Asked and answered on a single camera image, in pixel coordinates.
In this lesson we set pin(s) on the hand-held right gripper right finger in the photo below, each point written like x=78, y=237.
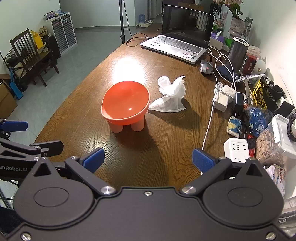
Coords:
x=203, y=160

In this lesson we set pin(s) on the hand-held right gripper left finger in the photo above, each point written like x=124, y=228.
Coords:
x=93, y=160

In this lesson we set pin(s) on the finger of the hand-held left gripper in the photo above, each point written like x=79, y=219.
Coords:
x=13, y=125
x=50, y=148

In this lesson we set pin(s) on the orange footed bowl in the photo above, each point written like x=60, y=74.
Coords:
x=126, y=102

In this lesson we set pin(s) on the white tissue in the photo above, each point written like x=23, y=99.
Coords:
x=171, y=98

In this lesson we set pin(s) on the cardboard box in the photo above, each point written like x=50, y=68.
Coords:
x=5, y=99

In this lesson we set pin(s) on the white power strip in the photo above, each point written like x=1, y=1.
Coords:
x=237, y=150

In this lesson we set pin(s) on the blue dustpan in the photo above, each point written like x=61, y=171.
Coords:
x=16, y=88

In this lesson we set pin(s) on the blue yellow tissue packet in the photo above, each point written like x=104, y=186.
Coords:
x=234, y=125

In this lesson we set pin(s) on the white power adapter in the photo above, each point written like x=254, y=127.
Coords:
x=220, y=102
x=227, y=92

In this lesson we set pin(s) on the black power adapter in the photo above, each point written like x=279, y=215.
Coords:
x=239, y=104

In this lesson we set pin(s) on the dark wooden chair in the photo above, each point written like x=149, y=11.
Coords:
x=30, y=60

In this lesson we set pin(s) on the blue plastic bag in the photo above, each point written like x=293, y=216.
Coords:
x=259, y=120

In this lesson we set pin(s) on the clear container of wooden pieces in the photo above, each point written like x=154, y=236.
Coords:
x=270, y=143

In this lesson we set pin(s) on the patterned tin box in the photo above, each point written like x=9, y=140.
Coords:
x=276, y=179

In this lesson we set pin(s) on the yellow and black box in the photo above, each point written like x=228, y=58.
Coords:
x=260, y=92

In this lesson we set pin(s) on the yellow bag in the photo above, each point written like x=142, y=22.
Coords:
x=38, y=40

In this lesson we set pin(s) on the dark blue power bank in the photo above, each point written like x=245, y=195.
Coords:
x=225, y=73

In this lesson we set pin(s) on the grey computer mouse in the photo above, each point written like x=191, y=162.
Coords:
x=206, y=67

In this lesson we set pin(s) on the white desk stand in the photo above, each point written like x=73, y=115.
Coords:
x=248, y=77

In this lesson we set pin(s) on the black wristwatch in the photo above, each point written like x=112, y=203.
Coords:
x=291, y=127

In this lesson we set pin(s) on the small black box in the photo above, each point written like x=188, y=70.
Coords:
x=284, y=108

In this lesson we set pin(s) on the woven basket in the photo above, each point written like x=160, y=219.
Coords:
x=43, y=31

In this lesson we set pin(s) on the black electronic device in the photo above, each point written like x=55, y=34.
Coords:
x=276, y=89

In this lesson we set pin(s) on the red box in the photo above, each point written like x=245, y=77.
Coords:
x=251, y=66

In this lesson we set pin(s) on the white drawer cabinet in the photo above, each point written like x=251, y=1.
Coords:
x=64, y=32

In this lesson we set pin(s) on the white round figurine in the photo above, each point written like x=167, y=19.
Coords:
x=259, y=66

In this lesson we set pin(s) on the black cylinder speaker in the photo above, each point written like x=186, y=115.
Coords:
x=238, y=55

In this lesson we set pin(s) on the white tissue box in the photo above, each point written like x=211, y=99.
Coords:
x=216, y=41

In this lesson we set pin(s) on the green plastic item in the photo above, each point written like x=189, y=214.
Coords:
x=229, y=43

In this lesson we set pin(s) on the silver laptop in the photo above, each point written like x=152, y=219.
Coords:
x=175, y=41

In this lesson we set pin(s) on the grey stone vase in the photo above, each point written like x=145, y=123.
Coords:
x=237, y=27

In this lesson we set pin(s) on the silver foil bag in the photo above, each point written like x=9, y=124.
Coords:
x=248, y=27

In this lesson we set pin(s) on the black light stand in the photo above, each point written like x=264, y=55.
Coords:
x=121, y=20

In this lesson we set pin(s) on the blue water bottle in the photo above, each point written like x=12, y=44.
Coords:
x=142, y=19

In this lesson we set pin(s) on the pink flower bouquet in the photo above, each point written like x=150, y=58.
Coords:
x=233, y=7

